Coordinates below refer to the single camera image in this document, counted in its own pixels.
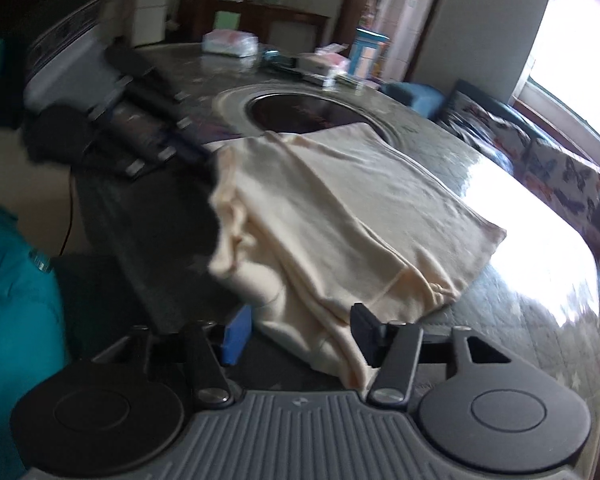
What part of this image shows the round black induction cooktop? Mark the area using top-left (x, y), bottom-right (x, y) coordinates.
top-left (212, 84), bottom-right (407, 153)

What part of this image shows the black remote control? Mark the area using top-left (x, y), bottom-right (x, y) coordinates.
top-left (269, 61), bottom-right (307, 80)

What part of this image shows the dark wooden cabinet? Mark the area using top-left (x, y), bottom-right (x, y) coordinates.
top-left (176, 0), bottom-right (332, 45)

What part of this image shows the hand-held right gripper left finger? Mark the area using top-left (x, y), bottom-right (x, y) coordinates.
top-left (92, 304), bottom-right (254, 408)

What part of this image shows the light blue small cabinet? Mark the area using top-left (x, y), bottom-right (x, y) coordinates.
top-left (349, 27), bottom-right (390, 80)

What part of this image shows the white refrigerator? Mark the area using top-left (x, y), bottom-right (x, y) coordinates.
top-left (131, 0), bottom-right (175, 47)

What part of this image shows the thin cable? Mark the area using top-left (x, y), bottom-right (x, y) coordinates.
top-left (59, 164), bottom-right (76, 257)

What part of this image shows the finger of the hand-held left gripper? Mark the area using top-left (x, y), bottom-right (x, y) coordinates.
top-left (87, 95), bottom-right (214, 178)
top-left (104, 46), bottom-right (193, 107)

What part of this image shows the white and pink box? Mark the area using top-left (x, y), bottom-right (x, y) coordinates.
top-left (299, 51), bottom-right (352, 77)

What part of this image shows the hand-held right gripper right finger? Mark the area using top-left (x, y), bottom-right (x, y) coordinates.
top-left (349, 302), bottom-right (512, 407)

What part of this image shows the green paper sheet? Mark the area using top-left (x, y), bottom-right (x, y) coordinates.
top-left (214, 9), bottom-right (242, 32)

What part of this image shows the cream knit garment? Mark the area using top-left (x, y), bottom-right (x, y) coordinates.
top-left (207, 122), bottom-right (509, 397)

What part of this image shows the blue sofa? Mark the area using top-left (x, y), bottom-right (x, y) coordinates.
top-left (380, 79), bottom-right (600, 266)

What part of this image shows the teal jacket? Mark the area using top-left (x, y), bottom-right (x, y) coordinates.
top-left (0, 199), bottom-right (72, 480)

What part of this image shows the brown wooden door frame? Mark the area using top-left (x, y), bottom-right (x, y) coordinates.
top-left (339, 0), bottom-right (455, 83)

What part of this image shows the large butterfly print pillow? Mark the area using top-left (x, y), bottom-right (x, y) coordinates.
top-left (527, 136), bottom-right (600, 227)

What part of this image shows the window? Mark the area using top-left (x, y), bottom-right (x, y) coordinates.
top-left (513, 0), bottom-right (600, 137)

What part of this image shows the white tissue pack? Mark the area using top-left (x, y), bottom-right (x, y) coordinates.
top-left (201, 29), bottom-right (259, 58)

